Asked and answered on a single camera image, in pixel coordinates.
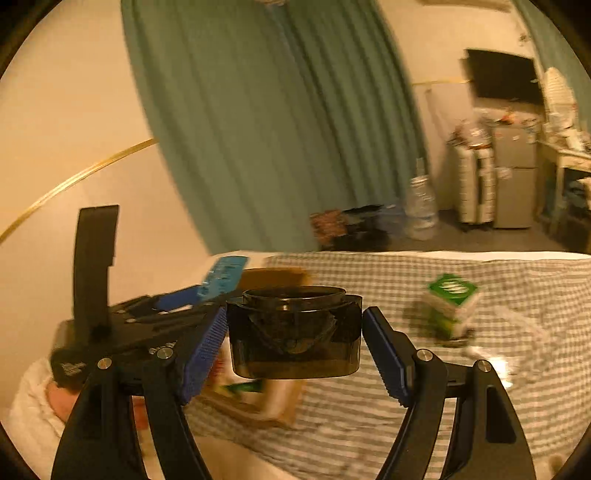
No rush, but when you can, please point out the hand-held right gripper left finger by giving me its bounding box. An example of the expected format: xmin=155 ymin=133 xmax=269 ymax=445
xmin=51 ymin=305 xmax=228 ymax=480

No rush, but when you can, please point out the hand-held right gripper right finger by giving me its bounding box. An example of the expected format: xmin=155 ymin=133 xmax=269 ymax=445
xmin=362 ymin=306 xmax=537 ymax=480

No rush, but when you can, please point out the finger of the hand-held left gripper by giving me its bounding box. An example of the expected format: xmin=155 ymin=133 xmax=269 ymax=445
xmin=121 ymin=285 xmax=205 ymax=315
xmin=154 ymin=299 xmax=223 ymax=348

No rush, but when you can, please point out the green white medicine box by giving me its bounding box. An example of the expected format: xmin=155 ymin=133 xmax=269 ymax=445
xmin=426 ymin=272 xmax=485 ymax=343

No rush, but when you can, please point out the dark transparent jar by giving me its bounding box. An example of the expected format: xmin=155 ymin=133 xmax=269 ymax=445
xmin=225 ymin=285 xmax=363 ymax=380

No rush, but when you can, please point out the cardboard box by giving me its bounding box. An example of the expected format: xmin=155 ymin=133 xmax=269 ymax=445
xmin=198 ymin=267 xmax=315 ymax=428

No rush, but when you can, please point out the person's left hand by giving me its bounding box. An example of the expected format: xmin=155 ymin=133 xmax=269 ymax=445
xmin=46 ymin=382 xmax=85 ymax=422

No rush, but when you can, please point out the checked bed sheet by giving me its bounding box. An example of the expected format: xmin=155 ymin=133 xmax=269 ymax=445
xmin=185 ymin=251 xmax=591 ymax=480

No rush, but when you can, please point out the clear plastic wrapper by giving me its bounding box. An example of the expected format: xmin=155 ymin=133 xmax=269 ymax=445
xmin=468 ymin=302 xmax=548 ymax=391

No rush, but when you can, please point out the dark bag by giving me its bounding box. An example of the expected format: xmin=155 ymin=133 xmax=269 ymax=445
xmin=342 ymin=204 xmax=389 ymax=252

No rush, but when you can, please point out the patterned brown bag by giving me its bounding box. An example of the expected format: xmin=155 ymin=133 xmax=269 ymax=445
xmin=310 ymin=209 xmax=348 ymax=246

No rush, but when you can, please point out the large clear water bottle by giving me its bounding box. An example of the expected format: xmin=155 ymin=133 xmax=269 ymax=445
xmin=405 ymin=158 xmax=440 ymax=241

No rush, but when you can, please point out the white suitcase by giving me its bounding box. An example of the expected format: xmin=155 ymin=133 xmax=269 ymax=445
xmin=454 ymin=144 xmax=498 ymax=228

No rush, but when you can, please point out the grey small fridge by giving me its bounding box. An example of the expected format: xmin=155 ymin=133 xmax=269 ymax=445
xmin=490 ymin=124 xmax=540 ymax=230

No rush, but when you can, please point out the cream dressing table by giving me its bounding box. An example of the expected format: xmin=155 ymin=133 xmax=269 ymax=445
xmin=536 ymin=136 xmax=591 ymax=243

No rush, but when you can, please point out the white oval mirror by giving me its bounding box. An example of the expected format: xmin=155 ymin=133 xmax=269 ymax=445
xmin=541 ymin=66 xmax=579 ymax=136

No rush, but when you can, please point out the narrow green curtain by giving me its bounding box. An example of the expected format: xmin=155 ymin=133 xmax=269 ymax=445
xmin=512 ymin=0 xmax=573 ymax=88

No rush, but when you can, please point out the black wall television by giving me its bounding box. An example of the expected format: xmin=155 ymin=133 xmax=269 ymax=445
xmin=463 ymin=47 xmax=544 ymax=106

